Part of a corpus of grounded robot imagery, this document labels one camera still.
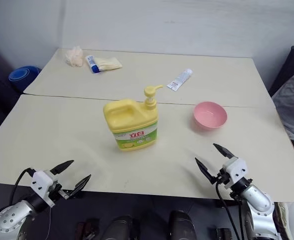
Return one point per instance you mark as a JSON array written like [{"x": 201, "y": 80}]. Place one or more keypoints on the dark rounded shape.
[
  {"x": 183, "y": 225},
  {"x": 120, "y": 228}
]

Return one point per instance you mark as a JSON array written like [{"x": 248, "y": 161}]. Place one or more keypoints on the pink bowl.
[{"x": 209, "y": 116}]

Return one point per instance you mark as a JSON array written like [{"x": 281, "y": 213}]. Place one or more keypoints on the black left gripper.
[{"x": 57, "y": 191}]

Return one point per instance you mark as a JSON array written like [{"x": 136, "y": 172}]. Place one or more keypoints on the dark red object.
[{"x": 87, "y": 228}]

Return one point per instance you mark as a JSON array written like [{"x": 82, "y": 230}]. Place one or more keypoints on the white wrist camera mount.
[
  {"x": 40, "y": 181},
  {"x": 235, "y": 168}
]

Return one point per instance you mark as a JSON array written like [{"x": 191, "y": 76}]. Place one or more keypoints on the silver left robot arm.
[{"x": 12, "y": 215}]

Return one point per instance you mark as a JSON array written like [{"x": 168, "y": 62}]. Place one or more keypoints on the white toothpaste tube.
[{"x": 180, "y": 79}]

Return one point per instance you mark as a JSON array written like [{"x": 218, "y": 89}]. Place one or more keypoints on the pale yellow folded cloth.
[{"x": 109, "y": 63}]

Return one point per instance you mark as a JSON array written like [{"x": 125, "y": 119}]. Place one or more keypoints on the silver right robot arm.
[{"x": 259, "y": 197}]

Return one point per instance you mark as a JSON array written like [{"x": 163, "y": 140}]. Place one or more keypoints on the yellow detergent pump bottle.
[{"x": 130, "y": 122}]

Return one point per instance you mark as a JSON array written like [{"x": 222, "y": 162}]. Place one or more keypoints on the black chair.
[{"x": 290, "y": 62}]

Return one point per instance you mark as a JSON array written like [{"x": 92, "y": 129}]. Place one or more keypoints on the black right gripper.
[{"x": 222, "y": 177}]

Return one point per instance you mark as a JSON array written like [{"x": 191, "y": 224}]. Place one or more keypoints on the person in grey shirt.
[{"x": 291, "y": 105}]

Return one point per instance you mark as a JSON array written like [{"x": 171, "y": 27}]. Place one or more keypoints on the white tube with blue cap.
[{"x": 91, "y": 63}]

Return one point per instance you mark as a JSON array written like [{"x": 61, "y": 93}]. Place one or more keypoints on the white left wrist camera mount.
[{"x": 40, "y": 181}]

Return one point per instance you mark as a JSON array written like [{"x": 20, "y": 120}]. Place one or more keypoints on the small dark box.
[{"x": 224, "y": 234}]

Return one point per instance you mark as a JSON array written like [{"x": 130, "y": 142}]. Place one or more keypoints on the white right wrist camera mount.
[{"x": 235, "y": 168}]

